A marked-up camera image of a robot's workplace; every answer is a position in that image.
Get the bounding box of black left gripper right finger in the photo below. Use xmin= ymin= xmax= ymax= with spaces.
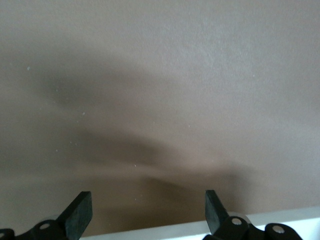
xmin=202 ymin=189 xmax=302 ymax=240

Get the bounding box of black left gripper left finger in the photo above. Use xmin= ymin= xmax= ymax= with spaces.
xmin=0 ymin=191 xmax=93 ymax=240

